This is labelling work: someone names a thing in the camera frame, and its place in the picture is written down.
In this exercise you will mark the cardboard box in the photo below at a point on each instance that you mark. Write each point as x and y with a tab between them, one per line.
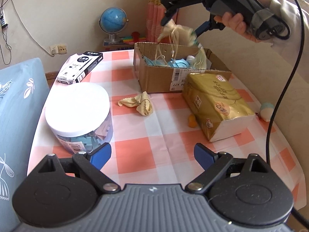
157	79

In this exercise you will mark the blue cushion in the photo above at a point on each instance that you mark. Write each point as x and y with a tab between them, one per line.
19	116

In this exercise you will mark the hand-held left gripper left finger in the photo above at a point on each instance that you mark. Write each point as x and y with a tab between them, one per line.
101	156

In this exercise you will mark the person's right forearm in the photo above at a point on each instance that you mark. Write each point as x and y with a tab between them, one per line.
289	9

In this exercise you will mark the beige wall socket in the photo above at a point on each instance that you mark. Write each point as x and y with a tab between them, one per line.
62	48

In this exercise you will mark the colourful pop toy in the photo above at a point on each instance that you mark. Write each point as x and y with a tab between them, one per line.
135	38

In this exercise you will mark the white wall socket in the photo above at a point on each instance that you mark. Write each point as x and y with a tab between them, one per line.
53	49

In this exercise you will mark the small yellow soft toy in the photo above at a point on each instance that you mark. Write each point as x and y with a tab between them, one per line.
192	121

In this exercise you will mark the gold tissue pack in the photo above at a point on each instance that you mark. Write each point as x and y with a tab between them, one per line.
217	101

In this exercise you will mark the pink patterned curtain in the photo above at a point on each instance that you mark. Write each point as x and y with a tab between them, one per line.
157	12

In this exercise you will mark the pink checked tablecloth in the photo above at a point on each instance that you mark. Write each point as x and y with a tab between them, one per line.
154	149

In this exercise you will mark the blue globe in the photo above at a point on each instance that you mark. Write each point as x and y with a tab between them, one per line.
112	19

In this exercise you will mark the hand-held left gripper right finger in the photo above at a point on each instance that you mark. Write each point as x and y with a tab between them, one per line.
205	156

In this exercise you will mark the blue face mask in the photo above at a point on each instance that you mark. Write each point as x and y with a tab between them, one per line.
154	62
179	64

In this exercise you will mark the white power strip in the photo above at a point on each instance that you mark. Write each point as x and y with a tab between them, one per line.
3	19

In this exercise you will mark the flat printed box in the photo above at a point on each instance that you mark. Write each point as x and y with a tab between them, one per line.
118	47

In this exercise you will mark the yellow cleaning cloth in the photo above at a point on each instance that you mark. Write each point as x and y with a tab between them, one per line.
142	102

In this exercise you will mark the person's right hand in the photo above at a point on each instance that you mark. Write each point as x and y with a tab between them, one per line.
234	23

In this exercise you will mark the white cloth bundle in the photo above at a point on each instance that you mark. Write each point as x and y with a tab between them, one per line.
190	58

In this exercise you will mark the black and white carton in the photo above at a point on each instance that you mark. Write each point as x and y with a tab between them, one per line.
80	67

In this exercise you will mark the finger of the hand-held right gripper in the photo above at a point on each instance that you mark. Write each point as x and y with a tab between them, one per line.
169	14
204	28

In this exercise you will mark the blue and white plush toy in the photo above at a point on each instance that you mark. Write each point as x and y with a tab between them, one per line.
266	111

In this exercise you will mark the clear jar with white lid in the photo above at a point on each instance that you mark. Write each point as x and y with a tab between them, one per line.
77	108

